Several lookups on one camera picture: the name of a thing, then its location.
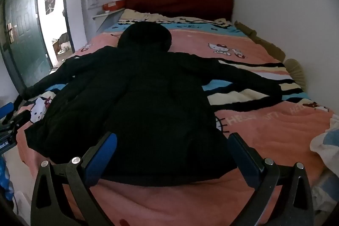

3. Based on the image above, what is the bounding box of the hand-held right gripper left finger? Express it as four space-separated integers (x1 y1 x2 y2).
30 132 118 226

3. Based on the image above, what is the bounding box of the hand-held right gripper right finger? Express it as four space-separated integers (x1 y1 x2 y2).
228 132 315 226

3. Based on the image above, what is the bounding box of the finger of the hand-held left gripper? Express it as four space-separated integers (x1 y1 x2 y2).
0 102 14 123

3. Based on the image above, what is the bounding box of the black hooded jacket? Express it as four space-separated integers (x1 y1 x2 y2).
20 22 282 187

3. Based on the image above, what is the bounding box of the blue patterned cloth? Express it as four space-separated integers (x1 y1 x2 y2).
0 154 14 202

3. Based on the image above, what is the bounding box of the pink cartoon printed blanket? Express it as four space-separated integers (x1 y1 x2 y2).
14 9 339 226

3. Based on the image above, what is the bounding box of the green door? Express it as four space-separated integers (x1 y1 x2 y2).
0 0 53 95

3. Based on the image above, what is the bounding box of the white and blue cloth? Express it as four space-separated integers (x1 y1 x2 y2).
310 115 339 172

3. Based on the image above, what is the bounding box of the beige hand fan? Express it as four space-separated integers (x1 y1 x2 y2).
285 59 308 91

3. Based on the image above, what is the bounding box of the grey bedside shelf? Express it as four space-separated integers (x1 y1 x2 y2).
92 9 124 34

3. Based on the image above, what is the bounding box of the orange box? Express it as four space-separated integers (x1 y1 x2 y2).
102 0 125 11

